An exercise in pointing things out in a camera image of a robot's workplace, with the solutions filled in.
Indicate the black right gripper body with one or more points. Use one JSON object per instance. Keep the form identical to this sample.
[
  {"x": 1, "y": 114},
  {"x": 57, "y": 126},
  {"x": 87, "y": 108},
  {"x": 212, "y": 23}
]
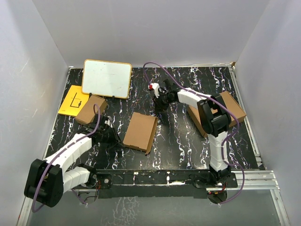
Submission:
[{"x": 164, "y": 100}]

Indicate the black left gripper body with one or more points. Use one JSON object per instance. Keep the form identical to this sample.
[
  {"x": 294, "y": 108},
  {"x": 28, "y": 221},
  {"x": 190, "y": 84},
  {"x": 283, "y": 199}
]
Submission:
[{"x": 106, "y": 137}]

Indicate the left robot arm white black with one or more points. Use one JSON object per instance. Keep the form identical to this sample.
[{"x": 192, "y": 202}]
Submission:
[{"x": 50, "y": 178}]

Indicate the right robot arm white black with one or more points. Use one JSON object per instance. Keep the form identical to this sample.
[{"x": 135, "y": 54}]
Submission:
[{"x": 214, "y": 117}]

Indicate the small brown cardboard box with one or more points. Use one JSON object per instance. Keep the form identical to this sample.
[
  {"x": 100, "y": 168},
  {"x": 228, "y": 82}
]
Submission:
[{"x": 88, "y": 112}]

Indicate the yellow booklet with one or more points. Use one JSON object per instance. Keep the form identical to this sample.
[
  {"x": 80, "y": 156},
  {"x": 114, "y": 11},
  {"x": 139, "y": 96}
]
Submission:
[{"x": 73, "y": 102}]

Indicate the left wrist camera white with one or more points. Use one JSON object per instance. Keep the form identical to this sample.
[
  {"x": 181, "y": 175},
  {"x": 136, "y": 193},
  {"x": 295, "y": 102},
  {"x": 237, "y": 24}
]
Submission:
[{"x": 108, "y": 121}]

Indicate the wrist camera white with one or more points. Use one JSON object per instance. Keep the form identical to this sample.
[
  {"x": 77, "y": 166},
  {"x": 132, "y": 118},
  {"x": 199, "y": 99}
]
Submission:
[
  {"x": 155, "y": 88},
  {"x": 108, "y": 121}
]

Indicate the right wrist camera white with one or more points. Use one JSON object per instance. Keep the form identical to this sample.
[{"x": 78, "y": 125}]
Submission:
[{"x": 155, "y": 88}]

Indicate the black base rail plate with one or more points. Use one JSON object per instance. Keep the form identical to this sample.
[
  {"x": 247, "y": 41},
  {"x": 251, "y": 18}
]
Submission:
[{"x": 196, "y": 183}]

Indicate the white board yellow frame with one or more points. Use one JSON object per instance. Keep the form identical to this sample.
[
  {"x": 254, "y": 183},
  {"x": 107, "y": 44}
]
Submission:
[{"x": 105, "y": 78}]

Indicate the aluminium frame rail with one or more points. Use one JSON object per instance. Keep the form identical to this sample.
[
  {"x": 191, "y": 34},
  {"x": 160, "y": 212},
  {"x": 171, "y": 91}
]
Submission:
[{"x": 259, "y": 204}]

